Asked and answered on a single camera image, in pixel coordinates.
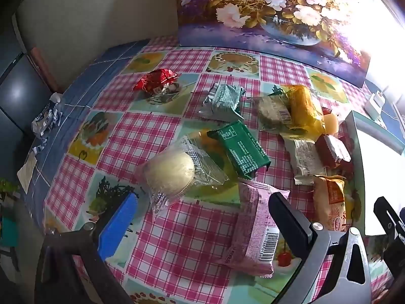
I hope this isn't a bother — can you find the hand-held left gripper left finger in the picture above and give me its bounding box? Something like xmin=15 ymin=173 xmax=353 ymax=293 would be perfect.
xmin=35 ymin=193 xmax=139 ymax=304

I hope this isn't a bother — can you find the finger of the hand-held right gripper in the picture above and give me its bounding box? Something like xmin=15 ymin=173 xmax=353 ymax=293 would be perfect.
xmin=373 ymin=196 xmax=400 ymax=244

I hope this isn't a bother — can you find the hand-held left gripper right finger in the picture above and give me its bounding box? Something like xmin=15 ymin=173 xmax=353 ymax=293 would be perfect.
xmin=268 ymin=193 xmax=372 ymax=304

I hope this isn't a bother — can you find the pink snack packet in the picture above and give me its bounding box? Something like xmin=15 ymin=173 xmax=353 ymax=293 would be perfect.
xmin=218 ymin=179 xmax=291 ymax=277

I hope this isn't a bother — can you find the white box teal rim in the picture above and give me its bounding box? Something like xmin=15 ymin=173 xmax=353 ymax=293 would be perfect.
xmin=343 ymin=111 xmax=405 ymax=236

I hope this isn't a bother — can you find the beige snack packet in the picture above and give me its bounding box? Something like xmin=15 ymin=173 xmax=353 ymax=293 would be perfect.
xmin=281 ymin=133 xmax=326 ymax=186

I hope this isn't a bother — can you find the clear round bun packet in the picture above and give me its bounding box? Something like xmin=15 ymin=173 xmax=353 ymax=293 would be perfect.
xmin=134 ymin=133 xmax=230 ymax=222

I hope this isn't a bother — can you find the red white label packet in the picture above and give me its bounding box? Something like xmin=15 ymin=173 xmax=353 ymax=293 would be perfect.
xmin=315 ymin=135 xmax=352 ymax=170

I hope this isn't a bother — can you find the dark green snack packet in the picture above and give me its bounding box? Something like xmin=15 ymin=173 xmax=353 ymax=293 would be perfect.
xmin=207 ymin=121 xmax=272 ymax=180

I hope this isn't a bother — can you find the clear brown cake packet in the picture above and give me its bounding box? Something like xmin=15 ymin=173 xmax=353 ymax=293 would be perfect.
xmin=253 ymin=92 xmax=293 ymax=131

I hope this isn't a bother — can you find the yellow bread packet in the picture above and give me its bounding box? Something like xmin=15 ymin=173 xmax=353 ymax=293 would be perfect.
xmin=281 ymin=84 xmax=326 ymax=135

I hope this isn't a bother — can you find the silver green snack packet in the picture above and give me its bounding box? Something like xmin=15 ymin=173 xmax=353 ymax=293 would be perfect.
xmin=198 ymin=83 xmax=247 ymax=123

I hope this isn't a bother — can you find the red snack packet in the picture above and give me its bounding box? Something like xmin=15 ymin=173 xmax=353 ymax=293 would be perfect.
xmin=132 ymin=69 xmax=179 ymax=94

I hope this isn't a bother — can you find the orange snack packet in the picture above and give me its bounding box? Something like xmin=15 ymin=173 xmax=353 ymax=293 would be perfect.
xmin=313 ymin=175 xmax=349 ymax=232

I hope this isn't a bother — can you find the pink checkered printed tablecloth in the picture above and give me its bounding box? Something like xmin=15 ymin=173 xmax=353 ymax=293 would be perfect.
xmin=43 ymin=36 xmax=396 ymax=304

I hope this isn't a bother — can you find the paper slip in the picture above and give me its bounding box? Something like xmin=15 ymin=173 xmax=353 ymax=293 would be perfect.
xmin=16 ymin=154 xmax=38 ymax=188

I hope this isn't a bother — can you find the pale jelly cup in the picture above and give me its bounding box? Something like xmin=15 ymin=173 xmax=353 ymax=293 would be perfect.
xmin=323 ymin=108 xmax=340 ymax=135

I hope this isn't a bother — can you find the green plant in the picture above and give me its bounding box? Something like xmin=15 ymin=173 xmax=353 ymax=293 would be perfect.
xmin=0 ymin=179 xmax=20 ymax=204

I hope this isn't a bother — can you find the white charger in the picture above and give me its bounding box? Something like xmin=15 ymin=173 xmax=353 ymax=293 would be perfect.
xmin=364 ymin=88 xmax=387 ymax=121

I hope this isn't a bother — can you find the dark cabinet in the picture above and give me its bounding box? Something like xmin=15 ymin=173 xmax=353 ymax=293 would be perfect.
xmin=0 ymin=52 xmax=54 ymax=134

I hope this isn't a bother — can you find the brown wooden board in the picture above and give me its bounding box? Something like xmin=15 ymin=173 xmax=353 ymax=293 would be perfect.
xmin=27 ymin=47 xmax=62 ymax=92

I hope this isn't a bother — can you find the flower painting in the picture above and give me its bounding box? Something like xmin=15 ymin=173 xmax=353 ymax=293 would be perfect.
xmin=176 ymin=0 xmax=372 ymax=87

